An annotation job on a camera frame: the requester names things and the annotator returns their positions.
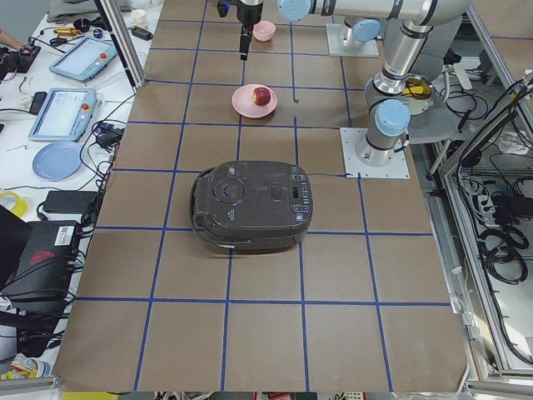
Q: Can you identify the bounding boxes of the aluminium frame rail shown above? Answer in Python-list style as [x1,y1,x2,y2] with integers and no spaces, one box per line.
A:
[425,1,532,397]

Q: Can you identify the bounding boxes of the blue teach pendant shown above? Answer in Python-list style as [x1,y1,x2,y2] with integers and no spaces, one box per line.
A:
[28,87,97,142]
[48,37,117,82]

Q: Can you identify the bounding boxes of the black computer case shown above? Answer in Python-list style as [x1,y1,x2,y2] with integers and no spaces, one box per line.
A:
[1,207,81,313]

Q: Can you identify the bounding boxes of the black power brick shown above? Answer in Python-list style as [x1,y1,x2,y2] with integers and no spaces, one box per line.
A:
[37,190,97,220]

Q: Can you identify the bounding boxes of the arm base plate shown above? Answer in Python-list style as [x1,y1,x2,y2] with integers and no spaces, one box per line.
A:
[340,127,410,179]
[326,23,379,58]

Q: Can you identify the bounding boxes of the blue teach pendant far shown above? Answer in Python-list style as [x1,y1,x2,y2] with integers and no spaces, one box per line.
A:
[48,37,117,82]

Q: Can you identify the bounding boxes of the bowl with yellow object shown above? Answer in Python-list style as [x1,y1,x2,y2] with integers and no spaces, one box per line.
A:
[401,75,434,116]

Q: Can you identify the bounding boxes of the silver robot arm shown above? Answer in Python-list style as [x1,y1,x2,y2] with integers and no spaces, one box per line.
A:
[341,16,381,48]
[276,0,471,168]

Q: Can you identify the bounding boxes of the yellow tape roll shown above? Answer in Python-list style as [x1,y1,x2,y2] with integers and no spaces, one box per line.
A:
[0,191,28,218]

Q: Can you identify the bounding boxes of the red apple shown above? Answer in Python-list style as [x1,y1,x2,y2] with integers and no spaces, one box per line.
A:
[252,87,271,107]

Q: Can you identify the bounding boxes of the blue teach pendant near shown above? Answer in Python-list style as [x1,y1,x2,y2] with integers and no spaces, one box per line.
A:
[28,87,97,142]

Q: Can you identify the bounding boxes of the grey chair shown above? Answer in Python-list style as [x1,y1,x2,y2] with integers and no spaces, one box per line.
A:
[408,16,462,144]

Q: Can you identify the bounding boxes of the pink plate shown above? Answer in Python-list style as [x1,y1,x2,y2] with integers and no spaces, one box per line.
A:
[232,84,278,118]

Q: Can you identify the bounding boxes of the pink bowl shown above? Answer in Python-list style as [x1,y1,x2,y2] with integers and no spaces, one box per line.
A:
[253,21,276,43]

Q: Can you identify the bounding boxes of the white paper cup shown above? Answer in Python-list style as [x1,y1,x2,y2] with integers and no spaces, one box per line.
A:
[131,9,148,29]

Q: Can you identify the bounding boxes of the dark grey rice cooker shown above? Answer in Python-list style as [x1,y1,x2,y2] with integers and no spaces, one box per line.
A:
[190,160,313,251]

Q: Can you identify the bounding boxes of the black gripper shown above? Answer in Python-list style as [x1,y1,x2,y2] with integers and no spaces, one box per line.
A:
[217,0,263,61]

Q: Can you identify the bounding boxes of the aluminium frame post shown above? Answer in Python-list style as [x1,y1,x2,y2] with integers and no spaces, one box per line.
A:
[94,0,146,88]

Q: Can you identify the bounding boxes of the light blue plate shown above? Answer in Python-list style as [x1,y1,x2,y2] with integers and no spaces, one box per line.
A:
[32,141,82,181]

